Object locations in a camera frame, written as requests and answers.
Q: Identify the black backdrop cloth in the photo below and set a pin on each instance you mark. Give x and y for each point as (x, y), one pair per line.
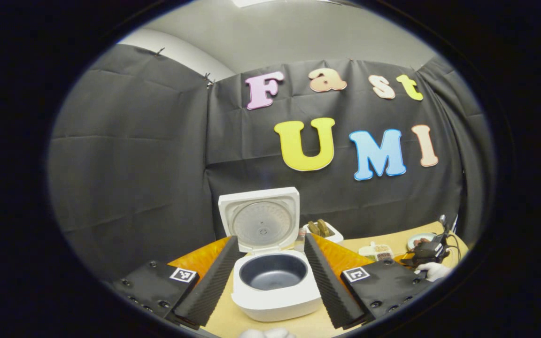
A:
(125, 155)

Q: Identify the white toaster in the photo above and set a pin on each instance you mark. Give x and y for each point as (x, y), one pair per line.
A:
(335, 236)

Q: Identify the brown toast slice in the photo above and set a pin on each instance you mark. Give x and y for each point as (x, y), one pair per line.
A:
(313, 228)
(323, 227)

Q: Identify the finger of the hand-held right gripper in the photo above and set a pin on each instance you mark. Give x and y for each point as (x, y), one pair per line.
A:
(411, 259)

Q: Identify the pale green plate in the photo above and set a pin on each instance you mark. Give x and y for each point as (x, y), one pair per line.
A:
(413, 240)

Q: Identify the ceiling light panel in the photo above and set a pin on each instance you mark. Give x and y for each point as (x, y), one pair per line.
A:
(275, 2)

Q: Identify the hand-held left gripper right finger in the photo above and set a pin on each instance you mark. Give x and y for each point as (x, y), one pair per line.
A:
(329, 291)

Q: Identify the small black cloth clip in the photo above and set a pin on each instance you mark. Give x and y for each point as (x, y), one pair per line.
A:
(159, 50)
(208, 79)

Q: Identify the white rice cooker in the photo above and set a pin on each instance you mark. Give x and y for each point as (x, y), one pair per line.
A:
(275, 300)

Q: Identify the white divided grain tray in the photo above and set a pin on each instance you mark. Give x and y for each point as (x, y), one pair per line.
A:
(376, 251)

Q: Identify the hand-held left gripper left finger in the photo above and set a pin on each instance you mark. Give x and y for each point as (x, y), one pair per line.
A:
(212, 286)

